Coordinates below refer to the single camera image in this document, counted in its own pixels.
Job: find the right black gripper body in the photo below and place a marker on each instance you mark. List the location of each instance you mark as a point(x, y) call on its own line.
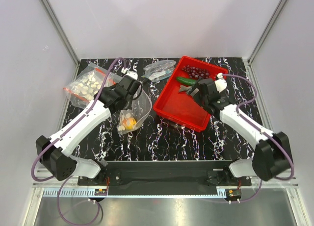
point(201, 99)

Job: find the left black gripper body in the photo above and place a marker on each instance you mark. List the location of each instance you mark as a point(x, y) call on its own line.
point(128, 100)

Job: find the grey toy fish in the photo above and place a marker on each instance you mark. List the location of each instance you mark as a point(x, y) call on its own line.
point(184, 88)

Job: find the green toy cucumber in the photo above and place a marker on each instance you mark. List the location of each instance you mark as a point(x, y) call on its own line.
point(186, 81)

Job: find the polka dot zip bag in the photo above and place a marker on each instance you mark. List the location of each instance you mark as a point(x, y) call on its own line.
point(140, 109)

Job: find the yellow toy mango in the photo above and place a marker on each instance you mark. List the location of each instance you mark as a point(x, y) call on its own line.
point(129, 123)

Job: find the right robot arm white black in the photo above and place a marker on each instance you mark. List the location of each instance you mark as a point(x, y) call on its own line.
point(271, 156)

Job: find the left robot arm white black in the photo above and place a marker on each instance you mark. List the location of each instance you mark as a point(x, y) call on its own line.
point(55, 152)

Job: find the red zipper clear bag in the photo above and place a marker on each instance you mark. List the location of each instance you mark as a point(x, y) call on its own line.
point(82, 90)

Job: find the small clear bag with items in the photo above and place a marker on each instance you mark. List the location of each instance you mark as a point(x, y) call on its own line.
point(159, 70)

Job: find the purple toy grapes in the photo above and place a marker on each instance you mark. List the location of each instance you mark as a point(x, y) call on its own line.
point(195, 72)

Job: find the red plastic tray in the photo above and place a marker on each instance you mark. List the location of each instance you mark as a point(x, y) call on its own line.
point(179, 107)

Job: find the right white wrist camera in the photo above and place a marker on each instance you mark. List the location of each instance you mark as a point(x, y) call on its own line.
point(220, 83)

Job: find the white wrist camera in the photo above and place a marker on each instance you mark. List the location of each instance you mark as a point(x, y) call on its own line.
point(130, 75)
point(220, 83)

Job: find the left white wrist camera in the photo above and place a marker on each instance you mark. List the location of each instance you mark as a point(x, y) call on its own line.
point(130, 75)

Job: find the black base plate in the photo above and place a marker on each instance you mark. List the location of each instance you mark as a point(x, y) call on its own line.
point(165, 178)

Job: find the slotted cable duct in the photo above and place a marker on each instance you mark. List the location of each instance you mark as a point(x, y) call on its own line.
point(93, 193)

